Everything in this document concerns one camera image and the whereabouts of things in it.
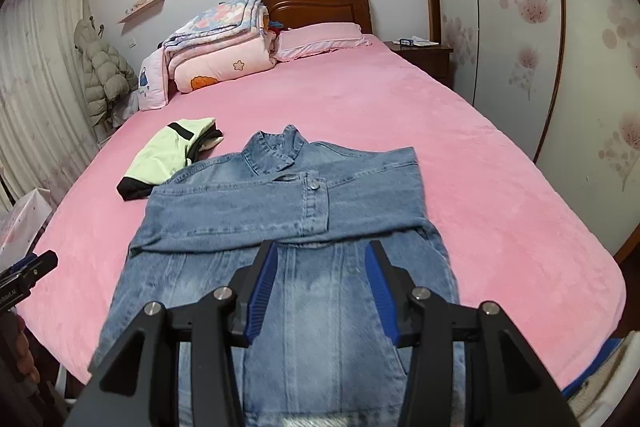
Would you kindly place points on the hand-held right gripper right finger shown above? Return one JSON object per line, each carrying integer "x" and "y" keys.
{"x": 382, "y": 294}

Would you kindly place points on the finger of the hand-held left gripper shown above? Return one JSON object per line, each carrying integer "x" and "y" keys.
{"x": 22, "y": 263}
{"x": 37, "y": 269}

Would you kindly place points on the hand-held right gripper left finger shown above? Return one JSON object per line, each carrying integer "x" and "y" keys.
{"x": 260, "y": 294}

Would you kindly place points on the blue denim jacket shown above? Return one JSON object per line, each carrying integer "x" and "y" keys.
{"x": 320, "y": 217}

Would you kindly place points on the person's left hand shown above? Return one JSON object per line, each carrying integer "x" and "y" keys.
{"x": 27, "y": 352}

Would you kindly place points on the white printed bag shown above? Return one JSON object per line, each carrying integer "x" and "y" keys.
{"x": 25, "y": 222}

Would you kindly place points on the bed with pink cover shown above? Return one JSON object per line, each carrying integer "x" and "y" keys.
{"x": 400, "y": 132}

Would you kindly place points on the light green black garment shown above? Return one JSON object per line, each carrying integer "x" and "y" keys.
{"x": 160, "y": 152}

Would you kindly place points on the white patterned curtain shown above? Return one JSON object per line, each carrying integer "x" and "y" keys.
{"x": 40, "y": 82}

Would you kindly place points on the pale cloth under coat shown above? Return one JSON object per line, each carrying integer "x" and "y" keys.
{"x": 125, "y": 107}

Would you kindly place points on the beige puffer coat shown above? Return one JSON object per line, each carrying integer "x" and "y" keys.
{"x": 102, "y": 72}

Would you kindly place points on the small white pink cushion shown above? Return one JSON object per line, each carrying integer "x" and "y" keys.
{"x": 152, "y": 82}

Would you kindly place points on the pink cartoon folded quilt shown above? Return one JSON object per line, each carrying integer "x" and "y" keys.
{"x": 220, "y": 69}

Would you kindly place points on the blue and beige bedding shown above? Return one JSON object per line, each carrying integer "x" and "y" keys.
{"x": 600, "y": 372}

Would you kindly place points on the wooden nightstand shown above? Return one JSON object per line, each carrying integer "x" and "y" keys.
{"x": 430, "y": 62}

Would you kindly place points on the papers and small box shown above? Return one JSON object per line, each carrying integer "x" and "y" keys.
{"x": 412, "y": 42}

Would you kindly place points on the pink pillow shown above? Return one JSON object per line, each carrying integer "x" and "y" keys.
{"x": 320, "y": 41}

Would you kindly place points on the red cloth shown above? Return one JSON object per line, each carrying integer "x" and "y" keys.
{"x": 276, "y": 26}

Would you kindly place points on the floral folded quilt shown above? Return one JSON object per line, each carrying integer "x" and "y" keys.
{"x": 220, "y": 22}

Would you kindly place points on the wooden headboard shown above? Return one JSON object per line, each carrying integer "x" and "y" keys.
{"x": 320, "y": 7}

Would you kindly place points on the floral wardrobe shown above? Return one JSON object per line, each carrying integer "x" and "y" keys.
{"x": 540, "y": 32}

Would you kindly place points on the small wooden wall shelf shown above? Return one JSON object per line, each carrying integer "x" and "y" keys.
{"x": 142, "y": 9}

